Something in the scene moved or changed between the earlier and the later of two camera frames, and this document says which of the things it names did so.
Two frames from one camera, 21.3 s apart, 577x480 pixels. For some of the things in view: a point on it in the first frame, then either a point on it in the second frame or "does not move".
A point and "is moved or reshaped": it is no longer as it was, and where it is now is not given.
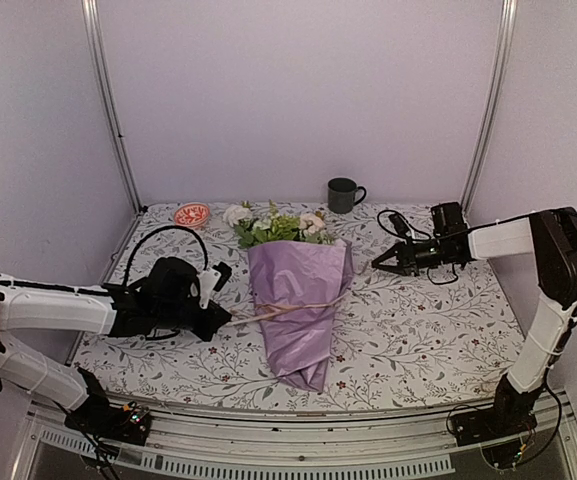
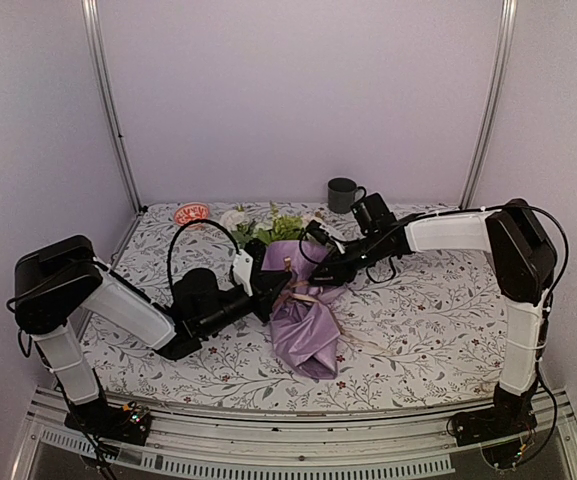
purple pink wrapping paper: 301,341 is moved or reshaped
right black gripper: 397,250 to 336,268
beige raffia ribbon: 257,311 to 344,335
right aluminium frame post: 507,34 does not move
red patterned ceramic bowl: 191,214 does not move
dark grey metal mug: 341,195 does not move
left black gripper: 217,318 to 266,287
